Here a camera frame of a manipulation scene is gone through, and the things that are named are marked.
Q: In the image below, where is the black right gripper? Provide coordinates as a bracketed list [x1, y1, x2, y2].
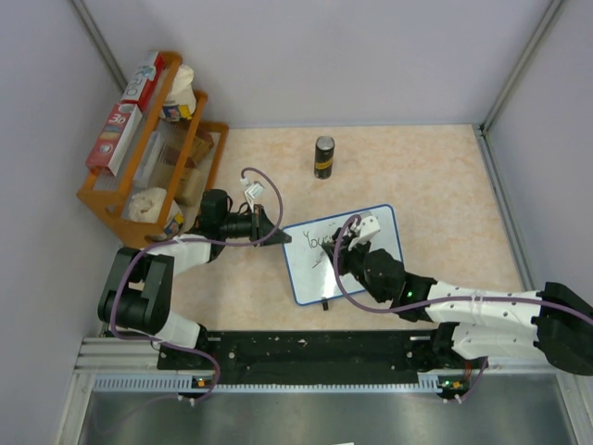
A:
[324, 234, 387, 303]

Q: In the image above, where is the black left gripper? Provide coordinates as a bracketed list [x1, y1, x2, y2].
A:
[220, 204, 290, 248]

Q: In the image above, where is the black capped whiteboard marker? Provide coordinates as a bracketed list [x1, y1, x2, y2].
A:
[312, 244, 332, 268]

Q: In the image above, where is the blue framed whiteboard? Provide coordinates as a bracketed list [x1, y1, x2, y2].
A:
[283, 204, 403, 306]

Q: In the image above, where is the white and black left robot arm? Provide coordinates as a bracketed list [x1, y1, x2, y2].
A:
[97, 189, 292, 368]

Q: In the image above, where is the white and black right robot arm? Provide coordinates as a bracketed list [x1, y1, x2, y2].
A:
[322, 229, 592, 376]

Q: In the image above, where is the black Schweppes can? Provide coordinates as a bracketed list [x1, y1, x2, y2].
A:
[314, 136, 335, 179]

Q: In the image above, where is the tan wrapped soap block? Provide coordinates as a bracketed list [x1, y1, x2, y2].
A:
[175, 168, 203, 206]

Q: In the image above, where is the brown wrapped soap block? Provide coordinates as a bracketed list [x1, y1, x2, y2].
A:
[190, 128, 214, 163]

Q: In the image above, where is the orange wooden shelf rack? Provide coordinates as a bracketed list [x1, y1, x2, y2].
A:
[77, 51, 229, 248]

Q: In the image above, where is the white bag lower shelf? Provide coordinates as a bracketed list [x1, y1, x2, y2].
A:
[128, 187, 184, 242]

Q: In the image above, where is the clear plastic sheet pack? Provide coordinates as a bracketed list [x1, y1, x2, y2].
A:
[133, 131, 181, 187]

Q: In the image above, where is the white bag with cartoon label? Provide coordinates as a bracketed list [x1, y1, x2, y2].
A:
[159, 64, 196, 121]

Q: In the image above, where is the red and white foil box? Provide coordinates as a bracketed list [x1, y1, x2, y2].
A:
[85, 102, 143, 176]

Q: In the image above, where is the red and white wrap box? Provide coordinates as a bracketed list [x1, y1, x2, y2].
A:
[121, 51, 165, 112]

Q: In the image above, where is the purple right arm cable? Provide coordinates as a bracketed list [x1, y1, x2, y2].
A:
[334, 214, 593, 325]

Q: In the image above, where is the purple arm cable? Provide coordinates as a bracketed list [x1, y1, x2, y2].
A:
[110, 167, 284, 404]
[334, 214, 593, 325]

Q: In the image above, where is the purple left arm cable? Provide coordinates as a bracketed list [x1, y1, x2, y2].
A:
[110, 167, 284, 404]

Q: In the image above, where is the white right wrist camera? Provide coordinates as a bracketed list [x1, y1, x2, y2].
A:
[347, 215, 381, 251]

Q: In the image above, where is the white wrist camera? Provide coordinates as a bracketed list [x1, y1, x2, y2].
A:
[347, 215, 381, 251]
[240, 178, 265, 211]

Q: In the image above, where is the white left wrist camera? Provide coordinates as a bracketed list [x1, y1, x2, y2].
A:
[240, 178, 265, 211]

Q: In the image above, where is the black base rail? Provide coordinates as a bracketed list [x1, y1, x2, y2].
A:
[157, 329, 469, 386]

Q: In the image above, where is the grey slotted cable duct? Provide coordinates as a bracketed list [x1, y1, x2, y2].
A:
[93, 374, 469, 395]

